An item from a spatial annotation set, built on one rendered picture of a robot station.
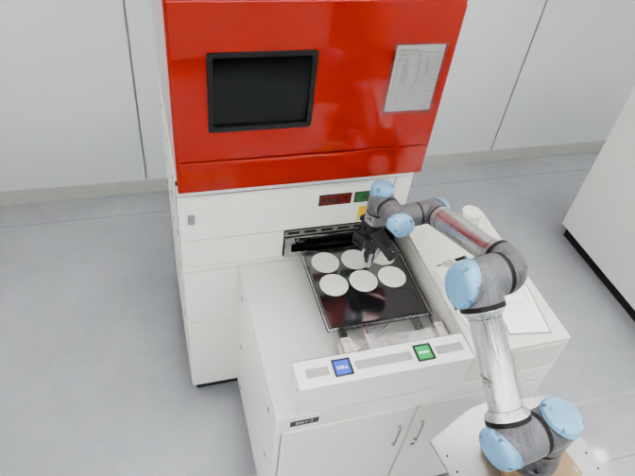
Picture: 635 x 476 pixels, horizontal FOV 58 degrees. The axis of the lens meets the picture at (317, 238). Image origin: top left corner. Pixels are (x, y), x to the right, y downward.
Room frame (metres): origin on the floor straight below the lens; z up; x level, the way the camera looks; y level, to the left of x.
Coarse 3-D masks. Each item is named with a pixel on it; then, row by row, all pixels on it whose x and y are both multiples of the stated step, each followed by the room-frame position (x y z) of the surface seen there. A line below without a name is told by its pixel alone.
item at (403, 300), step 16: (304, 256) 1.46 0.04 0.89; (336, 256) 1.48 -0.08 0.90; (320, 272) 1.39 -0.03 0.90; (336, 272) 1.40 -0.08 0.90; (352, 272) 1.41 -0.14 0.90; (320, 288) 1.31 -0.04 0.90; (352, 288) 1.33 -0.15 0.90; (384, 288) 1.35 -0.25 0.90; (400, 288) 1.36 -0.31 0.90; (336, 304) 1.25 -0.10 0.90; (352, 304) 1.26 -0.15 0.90; (368, 304) 1.27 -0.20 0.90; (384, 304) 1.28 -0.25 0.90; (400, 304) 1.29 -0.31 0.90; (416, 304) 1.30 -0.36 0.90; (336, 320) 1.18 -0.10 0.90; (352, 320) 1.19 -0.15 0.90; (368, 320) 1.20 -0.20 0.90
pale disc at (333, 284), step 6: (324, 276) 1.37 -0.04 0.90; (330, 276) 1.37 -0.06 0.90; (336, 276) 1.38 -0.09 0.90; (324, 282) 1.34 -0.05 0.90; (330, 282) 1.34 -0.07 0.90; (336, 282) 1.35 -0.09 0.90; (342, 282) 1.35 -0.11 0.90; (324, 288) 1.31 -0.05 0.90; (330, 288) 1.32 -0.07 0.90; (336, 288) 1.32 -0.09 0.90; (342, 288) 1.33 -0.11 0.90; (330, 294) 1.29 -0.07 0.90; (336, 294) 1.30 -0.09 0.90; (342, 294) 1.30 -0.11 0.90
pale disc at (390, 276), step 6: (384, 270) 1.44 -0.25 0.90; (390, 270) 1.44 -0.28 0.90; (396, 270) 1.45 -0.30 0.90; (378, 276) 1.41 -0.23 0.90; (384, 276) 1.41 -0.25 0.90; (390, 276) 1.42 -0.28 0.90; (396, 276) 1.42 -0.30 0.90; (402, 276) 1.42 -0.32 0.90; (384, 282) 1.38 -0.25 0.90; (390, 282) 1.38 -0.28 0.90; (396, 282) 1.39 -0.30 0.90; (402, 282) 1.39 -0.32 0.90
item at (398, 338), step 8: (384, 336) 1.16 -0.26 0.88; (392, 336) 1.17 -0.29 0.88; (400, 336) 1.17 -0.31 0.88; (408, 336) 1.18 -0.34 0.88; (416, 336) 1.18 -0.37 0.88; (424, 336) 1.18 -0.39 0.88; (432, 336) 1.19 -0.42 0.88; (336, 344) 1.11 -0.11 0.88; (360, 344) 1.12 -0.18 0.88; (384, 344) 1.13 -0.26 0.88; (392, 344) 1.14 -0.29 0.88
